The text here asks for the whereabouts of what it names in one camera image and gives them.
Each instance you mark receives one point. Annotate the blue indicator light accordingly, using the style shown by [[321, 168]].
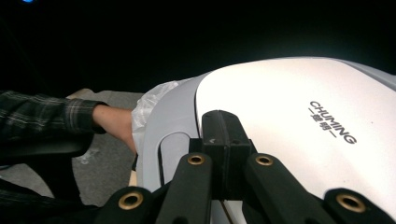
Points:
[[27, 1]]

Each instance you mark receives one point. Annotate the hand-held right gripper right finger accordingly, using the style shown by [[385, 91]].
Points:
[[238, 140]]

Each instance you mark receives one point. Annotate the clear plastic bin liner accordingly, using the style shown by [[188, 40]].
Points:
[[146, 105]]

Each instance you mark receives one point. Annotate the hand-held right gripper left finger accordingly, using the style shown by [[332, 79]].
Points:
[[214, 137]]

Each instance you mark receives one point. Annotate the grey pedal trash can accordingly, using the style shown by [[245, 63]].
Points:
[[264, 93]]

